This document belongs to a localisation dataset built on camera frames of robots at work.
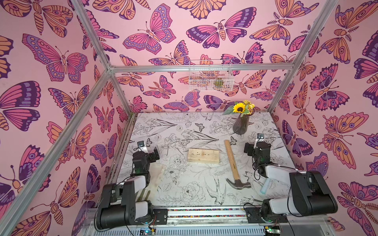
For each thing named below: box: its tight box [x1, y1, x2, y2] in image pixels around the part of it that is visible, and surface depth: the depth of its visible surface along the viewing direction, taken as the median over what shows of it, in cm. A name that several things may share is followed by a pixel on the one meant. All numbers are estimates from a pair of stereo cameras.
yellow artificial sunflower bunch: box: [222, 99, 256, 118], surface depth 92 cm
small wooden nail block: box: [187, 147, 220, 164], surface depth 94 cm
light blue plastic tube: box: [259, 177, 271, 195], surface depth 83 cm
